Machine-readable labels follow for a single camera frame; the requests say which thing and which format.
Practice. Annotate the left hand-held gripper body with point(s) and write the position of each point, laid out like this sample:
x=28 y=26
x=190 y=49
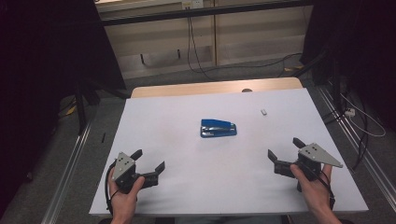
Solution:
x=124 y=166

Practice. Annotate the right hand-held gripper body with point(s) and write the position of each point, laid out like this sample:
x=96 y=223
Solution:
x=314 y=155

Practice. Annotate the small white staple strip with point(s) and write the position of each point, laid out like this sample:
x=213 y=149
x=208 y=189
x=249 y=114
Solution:
x=264 y=112

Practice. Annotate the blue stapler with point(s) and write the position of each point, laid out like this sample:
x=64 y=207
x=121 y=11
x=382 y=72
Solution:
x=218 y=128

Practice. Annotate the person's left hand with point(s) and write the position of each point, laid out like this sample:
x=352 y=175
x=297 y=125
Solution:
x=124 y=202

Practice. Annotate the person's right hand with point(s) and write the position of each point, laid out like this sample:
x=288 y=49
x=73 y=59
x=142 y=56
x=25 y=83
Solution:
x=317 y=193

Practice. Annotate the white power strip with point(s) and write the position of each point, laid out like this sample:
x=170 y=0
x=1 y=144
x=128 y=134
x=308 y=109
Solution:
x=350 y=112

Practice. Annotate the white board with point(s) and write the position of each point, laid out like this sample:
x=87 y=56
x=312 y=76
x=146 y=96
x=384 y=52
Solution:
x=218 y=174

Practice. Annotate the black stand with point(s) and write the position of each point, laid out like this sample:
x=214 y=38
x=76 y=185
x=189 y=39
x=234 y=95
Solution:
x=81 y=105

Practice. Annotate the yellow floor tape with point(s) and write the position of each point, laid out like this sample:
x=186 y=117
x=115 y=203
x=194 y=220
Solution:
x=71 y=110
x=294 y=68

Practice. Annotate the person's legs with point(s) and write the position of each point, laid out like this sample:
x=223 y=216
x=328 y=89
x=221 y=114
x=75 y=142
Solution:
x=227 y=220

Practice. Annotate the black stand leg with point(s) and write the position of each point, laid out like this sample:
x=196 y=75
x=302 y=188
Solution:
x=311 y=63

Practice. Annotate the wooden table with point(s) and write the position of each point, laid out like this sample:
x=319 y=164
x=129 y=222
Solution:
x=186 y=90

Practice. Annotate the black curtain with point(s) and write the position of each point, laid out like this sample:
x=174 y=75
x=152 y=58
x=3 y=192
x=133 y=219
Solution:
x=358 y=46
x=40 y=77

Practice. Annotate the beige shelf unit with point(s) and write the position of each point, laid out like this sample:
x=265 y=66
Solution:
x=249 y=40

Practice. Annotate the black horizontal bar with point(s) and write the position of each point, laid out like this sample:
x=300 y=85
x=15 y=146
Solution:
x=202 y=13

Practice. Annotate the metal floor rail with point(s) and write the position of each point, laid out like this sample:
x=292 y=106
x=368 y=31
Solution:
x=373 y=168
x=67 y=174

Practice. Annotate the white wall socket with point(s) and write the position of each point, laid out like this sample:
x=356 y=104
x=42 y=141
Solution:
x=193 y=3

